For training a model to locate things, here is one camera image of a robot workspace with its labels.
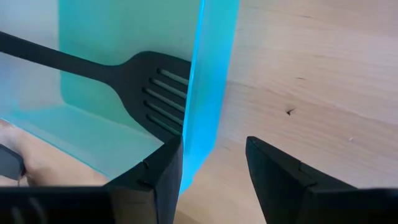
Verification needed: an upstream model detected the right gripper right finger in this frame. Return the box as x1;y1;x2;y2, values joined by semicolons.
245;136;358;224

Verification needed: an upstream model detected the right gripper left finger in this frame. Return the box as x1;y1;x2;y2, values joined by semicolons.
104;135;184;224

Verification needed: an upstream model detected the all-black nylon slotted turner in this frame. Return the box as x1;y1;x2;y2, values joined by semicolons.
0;30;192;144

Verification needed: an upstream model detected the translucent teal plastic bin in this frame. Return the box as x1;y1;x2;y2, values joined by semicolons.
0;0;241;195

